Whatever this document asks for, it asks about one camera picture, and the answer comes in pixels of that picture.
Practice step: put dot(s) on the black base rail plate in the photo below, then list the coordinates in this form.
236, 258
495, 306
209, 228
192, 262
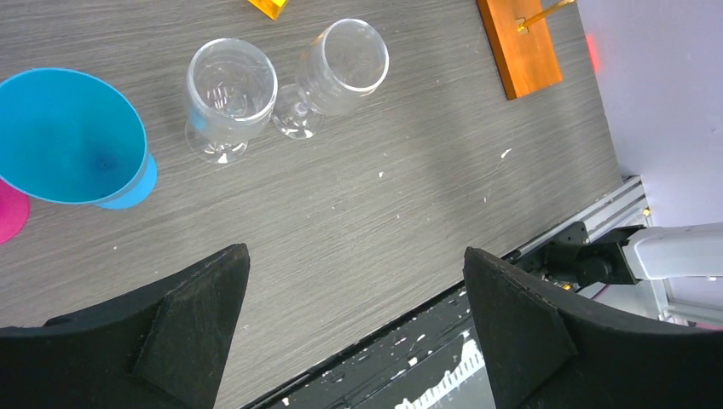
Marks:
429, 358

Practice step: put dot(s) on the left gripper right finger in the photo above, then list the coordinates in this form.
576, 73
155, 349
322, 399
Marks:
545, 347

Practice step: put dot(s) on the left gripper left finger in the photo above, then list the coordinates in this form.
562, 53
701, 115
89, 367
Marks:
163, 345

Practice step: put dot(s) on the gold wine glass rack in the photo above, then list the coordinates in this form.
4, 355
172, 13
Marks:
527, 23

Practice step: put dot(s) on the blue plastic wine glass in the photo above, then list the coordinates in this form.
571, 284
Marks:
70, 138

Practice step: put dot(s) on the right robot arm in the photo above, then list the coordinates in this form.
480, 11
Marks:
572, 260

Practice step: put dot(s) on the pink plastic wine glass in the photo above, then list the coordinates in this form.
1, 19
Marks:
15, 211

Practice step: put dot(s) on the clear wine glass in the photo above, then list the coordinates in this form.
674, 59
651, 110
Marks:
336, 73
230, 92

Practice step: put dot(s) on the yellow toy calculator block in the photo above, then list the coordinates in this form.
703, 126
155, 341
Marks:
271, 8

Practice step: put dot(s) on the wooden rack base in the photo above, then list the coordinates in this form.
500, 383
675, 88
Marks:
527, 61

